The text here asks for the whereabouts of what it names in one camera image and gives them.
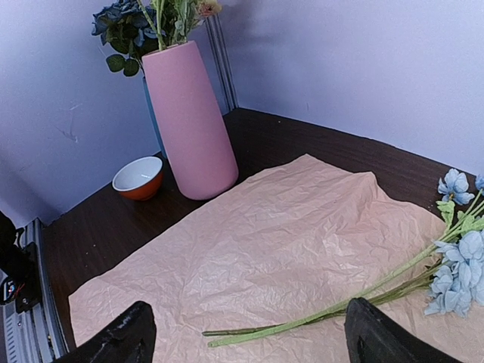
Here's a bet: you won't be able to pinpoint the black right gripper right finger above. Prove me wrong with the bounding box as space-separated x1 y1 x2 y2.
345 298 457 362

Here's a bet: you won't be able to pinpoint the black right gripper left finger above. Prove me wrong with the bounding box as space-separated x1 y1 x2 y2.
56 301 157 363

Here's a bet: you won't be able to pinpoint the blue flower stem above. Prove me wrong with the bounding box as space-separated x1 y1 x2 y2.
202 168 484 348

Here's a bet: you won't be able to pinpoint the pink tissue paper sheet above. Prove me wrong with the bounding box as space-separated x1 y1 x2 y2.
67 153 484 363

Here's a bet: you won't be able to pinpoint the pink rose leafy stem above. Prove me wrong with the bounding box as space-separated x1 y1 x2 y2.
137 0 222 51

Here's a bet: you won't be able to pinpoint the pink tall vase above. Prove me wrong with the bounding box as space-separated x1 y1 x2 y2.
142 41 238 200

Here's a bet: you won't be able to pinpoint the artificial flowers in teal vase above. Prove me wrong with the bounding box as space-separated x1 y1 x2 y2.
92 1 158 77

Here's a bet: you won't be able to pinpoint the white bowl orange outside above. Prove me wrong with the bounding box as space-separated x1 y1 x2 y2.
111 157 163 201

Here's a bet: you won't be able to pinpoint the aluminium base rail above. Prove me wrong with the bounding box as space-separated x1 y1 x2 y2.
1 219 68 362

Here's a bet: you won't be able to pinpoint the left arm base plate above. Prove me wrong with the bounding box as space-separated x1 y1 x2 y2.
1 213 42 314

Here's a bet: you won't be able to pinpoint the left aluminium frame post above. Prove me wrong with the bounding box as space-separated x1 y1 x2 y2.
205 14 239 113

